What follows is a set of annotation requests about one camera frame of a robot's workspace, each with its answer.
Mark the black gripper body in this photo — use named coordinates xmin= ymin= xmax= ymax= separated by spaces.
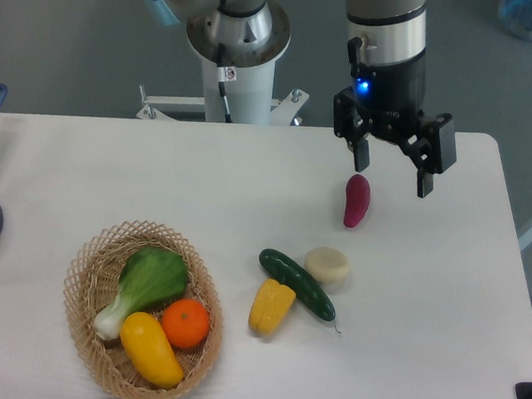
xmin=347 ymin=37 xmax=426 ymax=144

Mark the purple sweet potato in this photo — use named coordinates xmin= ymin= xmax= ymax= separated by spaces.
xmin=343 ymin=174 xmax=372 ymax=228

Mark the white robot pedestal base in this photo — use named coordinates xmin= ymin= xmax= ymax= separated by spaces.
xmin=137 ymin=0 xmax=309 ymax=126

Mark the green bok choy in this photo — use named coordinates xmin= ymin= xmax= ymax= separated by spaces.
xmin=93 ymin=247 xmax=188 ymax=341

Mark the orange fruit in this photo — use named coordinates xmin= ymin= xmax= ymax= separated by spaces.
xmin=160 ymin=299 xmax=210 ymax=349

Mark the woven wicker basket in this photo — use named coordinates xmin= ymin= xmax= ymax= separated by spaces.
xmin=64 ymin=221 xmax=223 ymax=399

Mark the cream round cake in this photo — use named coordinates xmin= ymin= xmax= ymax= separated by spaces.
xmin=304 ymin=246 xmax=350 ymax=284

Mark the yellow mango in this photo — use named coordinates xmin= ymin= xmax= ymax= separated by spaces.
xmin=119 ymin=312 xmax=184 ymax=390

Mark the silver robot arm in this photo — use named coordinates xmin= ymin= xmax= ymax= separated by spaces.
xmin=146 ymin=0 xmax=457 ymax=197

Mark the yellow bell pepper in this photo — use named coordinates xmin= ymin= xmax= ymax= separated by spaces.
xmin=249 ymin=278 xmax=296 ymax=336

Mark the green cucumber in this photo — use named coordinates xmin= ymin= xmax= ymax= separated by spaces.
xmin=258 ymin=248 xmax=339 ymax=332

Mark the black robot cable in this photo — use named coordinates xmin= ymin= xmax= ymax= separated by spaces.
xmin=197 ymin=0 xmax=246 ymax=125

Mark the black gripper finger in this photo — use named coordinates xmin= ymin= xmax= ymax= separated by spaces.
xmin=333 ymin=86 xmax=370 ymax=173
xmin=403 ymin=113 xmax=457 ymax=199

